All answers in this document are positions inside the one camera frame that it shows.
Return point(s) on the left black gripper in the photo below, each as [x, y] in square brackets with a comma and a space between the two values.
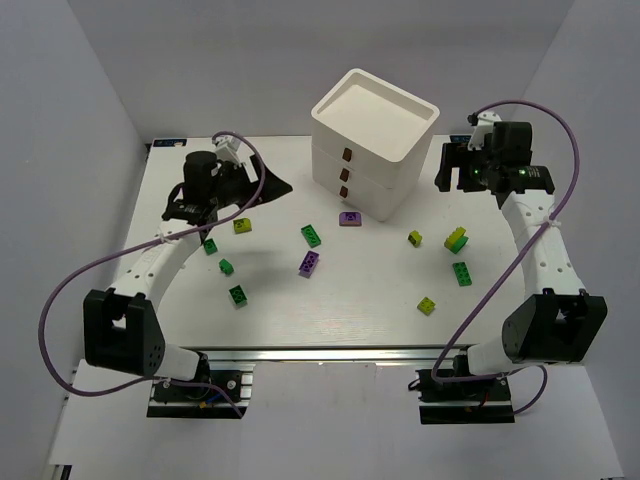
[248, 179]

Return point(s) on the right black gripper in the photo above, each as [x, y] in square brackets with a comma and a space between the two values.
[451, 167]

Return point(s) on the lime sloped lego brick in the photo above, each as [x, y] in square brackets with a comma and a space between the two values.
[242, 225]

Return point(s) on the small green lego brick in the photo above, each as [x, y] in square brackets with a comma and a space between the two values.
[226, 267]

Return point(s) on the lime lego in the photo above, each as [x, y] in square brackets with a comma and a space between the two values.
[454, 237]

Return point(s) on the green sloped lego brick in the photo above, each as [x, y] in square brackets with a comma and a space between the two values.
[459, 244]

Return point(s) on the white three-drawer storage box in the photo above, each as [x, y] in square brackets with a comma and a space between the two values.
[369, 142]

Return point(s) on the lime small lego brick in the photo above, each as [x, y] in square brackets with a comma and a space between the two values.
[415, 238]

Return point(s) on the green 2x3 lego brick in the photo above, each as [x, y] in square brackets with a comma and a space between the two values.
[462, 274]

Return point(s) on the lime 2x2 lego brick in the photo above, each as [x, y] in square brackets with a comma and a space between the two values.
[426, 306]

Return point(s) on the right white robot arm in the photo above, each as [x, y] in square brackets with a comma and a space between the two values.
[558, 320]

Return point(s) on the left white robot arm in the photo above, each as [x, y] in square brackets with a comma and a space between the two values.
[121, 329]

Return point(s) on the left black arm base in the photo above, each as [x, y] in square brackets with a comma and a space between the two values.
[229, 399]

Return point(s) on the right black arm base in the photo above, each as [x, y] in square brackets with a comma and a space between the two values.
[467, 403]

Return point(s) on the blue label sticker right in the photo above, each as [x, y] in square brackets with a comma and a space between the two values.
[464, 139]

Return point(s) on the blue label sticker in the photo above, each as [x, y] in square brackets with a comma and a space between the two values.
[169, 143]
[464, 139]

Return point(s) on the green flat square lego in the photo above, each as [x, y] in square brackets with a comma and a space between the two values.
[210, 246]

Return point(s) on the green long lego brick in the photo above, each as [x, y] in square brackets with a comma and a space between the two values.
[311, 236]

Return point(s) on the green 2x2 lego brick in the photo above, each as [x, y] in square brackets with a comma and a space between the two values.
[238, 296]

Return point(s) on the purple long lego brick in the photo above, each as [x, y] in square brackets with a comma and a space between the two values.
[308, 264]

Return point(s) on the blue label sticker left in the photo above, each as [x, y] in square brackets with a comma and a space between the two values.
[169, 143]

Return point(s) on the purple sloped lego brick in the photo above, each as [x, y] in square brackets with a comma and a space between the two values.
[350, 219]

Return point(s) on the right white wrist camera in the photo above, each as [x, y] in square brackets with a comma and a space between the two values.
[483, 124]

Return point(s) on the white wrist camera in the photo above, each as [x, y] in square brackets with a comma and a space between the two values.
[483, 124]
[226, 148]

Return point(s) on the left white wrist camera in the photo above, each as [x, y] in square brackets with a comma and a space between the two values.
[226, 148]

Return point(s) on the aluminium rail front edge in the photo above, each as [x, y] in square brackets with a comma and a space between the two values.
[322, 354]

